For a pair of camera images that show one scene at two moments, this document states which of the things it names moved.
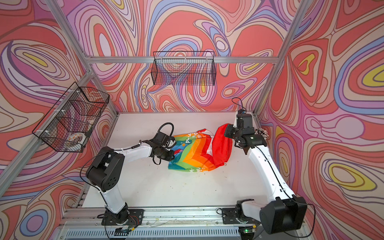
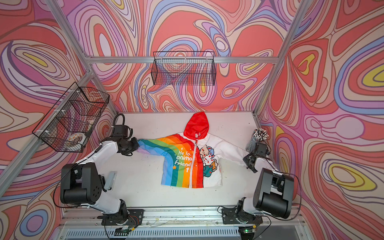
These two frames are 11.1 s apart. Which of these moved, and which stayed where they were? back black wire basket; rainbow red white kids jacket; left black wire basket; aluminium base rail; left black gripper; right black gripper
Moved: left black gripper; right black gripper; rainbow red white kids jacket
Stayed: aluminium base rail; back black wire basket; left black wire basket
